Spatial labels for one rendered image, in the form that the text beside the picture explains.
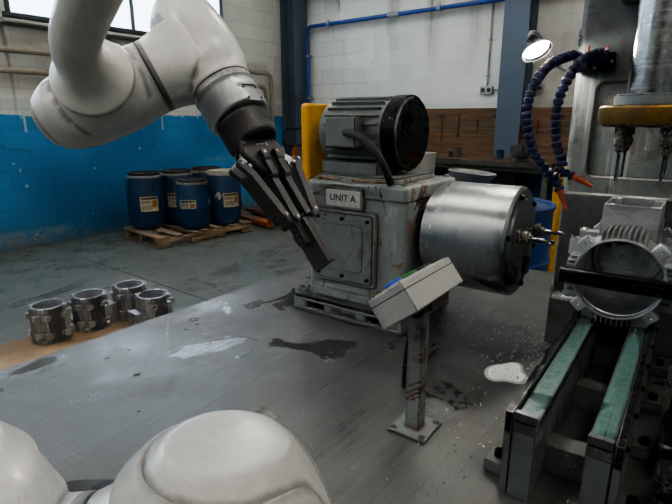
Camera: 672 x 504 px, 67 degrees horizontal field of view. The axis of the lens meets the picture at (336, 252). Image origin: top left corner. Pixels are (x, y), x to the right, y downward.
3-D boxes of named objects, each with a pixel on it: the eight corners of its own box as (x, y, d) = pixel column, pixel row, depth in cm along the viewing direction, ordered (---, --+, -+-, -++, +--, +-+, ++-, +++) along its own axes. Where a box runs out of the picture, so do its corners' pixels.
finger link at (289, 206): (267, 146, 69) (260, 147, 68) (306, 216, 67) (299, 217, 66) (251, 163, 71) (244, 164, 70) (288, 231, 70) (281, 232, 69)
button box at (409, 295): (432, 298, 89) (416, 273, 89) (464, 281, 84) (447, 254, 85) (383, 331, 75) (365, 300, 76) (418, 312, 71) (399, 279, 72)
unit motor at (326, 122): (333, 239, 157) (333, 98, 147) (431, 255, 139) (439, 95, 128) (278, 257, 137) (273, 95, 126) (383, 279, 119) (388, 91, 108)
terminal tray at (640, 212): (606, 228, 113) (611, 196, 111) (662, 234, 107) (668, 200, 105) (597, 238, 103) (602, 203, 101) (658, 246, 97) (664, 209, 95)
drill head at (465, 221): (413, 260, 146) (417, 173, 139) (546, 283, 125) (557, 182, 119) (367, 282, 126) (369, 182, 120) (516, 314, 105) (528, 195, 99)
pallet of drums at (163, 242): (214, 222, 657) (210, 164, 638) (252, 231, 604) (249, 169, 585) (124, 237, 572) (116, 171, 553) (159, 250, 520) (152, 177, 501)
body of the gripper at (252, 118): (233, 103, 66) (267, 162, 65) (277, 104, 73) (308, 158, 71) (205, 138, 70) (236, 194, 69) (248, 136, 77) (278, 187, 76)
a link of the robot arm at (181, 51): (258, 92, 78) (181, 129, 76) (211, 13, 81) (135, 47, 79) (251, 50, 68) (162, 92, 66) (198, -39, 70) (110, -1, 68)
